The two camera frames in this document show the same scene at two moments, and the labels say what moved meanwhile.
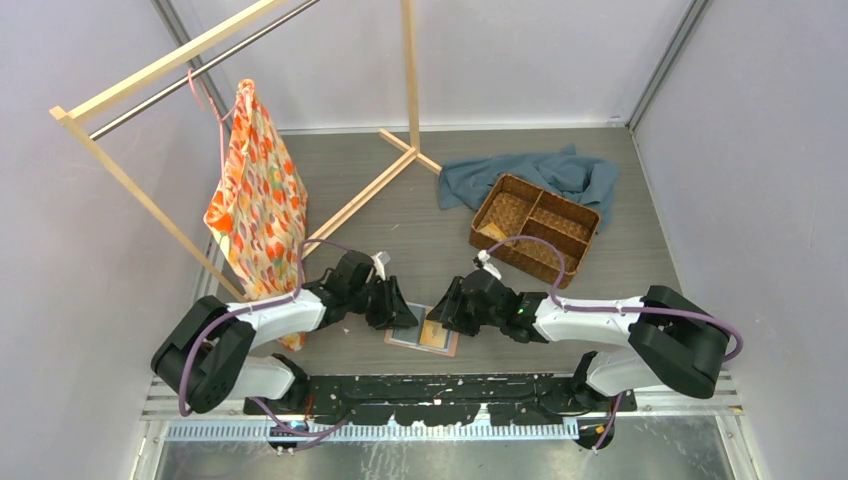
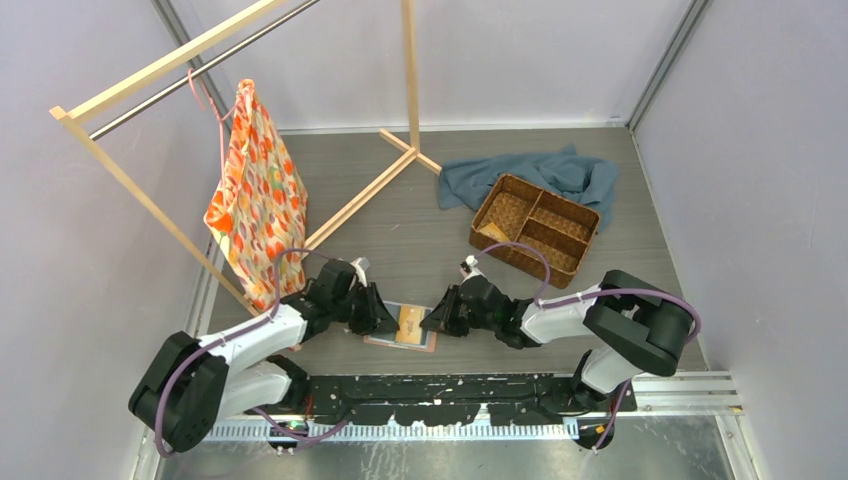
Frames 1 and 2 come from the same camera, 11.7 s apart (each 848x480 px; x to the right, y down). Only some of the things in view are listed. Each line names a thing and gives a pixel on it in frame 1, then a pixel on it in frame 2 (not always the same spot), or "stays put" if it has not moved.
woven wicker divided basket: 515,206 stays put
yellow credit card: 433,334 to 409,331
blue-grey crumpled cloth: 562,173 stays put
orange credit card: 493,231 stays put
